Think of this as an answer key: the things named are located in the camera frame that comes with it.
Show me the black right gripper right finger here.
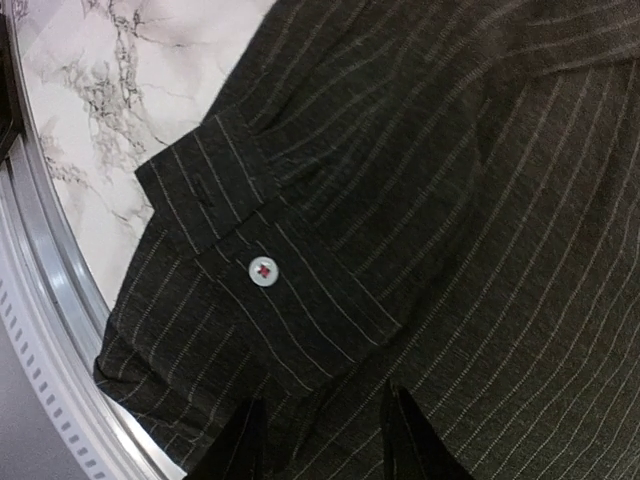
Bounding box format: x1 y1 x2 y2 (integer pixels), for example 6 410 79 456
380 382 473 480

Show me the aluminium front frame rail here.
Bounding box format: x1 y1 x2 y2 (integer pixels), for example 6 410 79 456
1 10 185 479

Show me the black pinstriped long sleeve shirt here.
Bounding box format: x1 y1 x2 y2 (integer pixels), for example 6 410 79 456
93 1 639 479

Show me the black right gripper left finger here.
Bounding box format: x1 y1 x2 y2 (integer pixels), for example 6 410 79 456
187 398 268 480

